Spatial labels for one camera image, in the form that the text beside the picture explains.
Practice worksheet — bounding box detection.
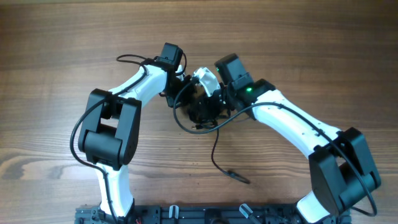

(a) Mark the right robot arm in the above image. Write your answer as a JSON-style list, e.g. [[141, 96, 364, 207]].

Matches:
[[215, 54, 381, 223]]

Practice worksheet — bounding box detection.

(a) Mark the black cable bundle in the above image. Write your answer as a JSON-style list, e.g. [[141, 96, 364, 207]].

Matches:
[[186, 93, 251, 185]]

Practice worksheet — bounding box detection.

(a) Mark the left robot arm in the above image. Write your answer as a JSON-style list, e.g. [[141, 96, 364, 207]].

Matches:
[[71, 43, 188, 223]]

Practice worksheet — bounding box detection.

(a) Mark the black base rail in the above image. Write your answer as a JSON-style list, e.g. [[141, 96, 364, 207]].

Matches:
[[75, 204, 352, 224]]

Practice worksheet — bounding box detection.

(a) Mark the left camera black cable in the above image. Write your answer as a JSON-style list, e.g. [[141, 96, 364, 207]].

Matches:
[[69, 54, 150, 224]]

